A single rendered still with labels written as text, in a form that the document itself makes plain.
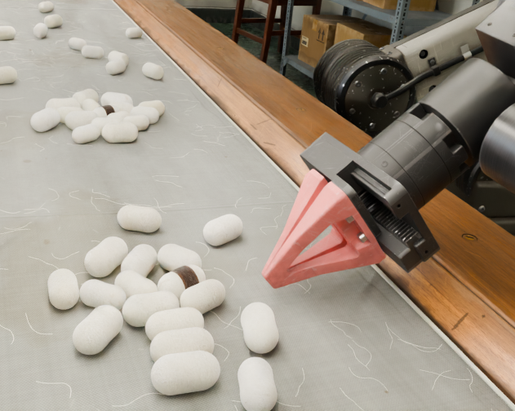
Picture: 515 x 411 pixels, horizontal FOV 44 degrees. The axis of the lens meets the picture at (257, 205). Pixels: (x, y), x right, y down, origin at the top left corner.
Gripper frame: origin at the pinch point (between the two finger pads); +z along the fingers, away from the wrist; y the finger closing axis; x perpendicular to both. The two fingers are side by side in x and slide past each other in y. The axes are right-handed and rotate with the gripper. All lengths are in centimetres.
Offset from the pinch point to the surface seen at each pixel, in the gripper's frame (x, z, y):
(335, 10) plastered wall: 150, -132, -341
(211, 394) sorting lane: -2.8, 6.9, 7.6
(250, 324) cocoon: -2.2, 3.1, 4.5
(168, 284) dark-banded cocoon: -4.4, 5.8, -0.9
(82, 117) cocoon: -5.3, 5.6, -34.0
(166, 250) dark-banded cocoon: -3.9, 5.0, -5.0
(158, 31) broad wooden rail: 7, -10, -79
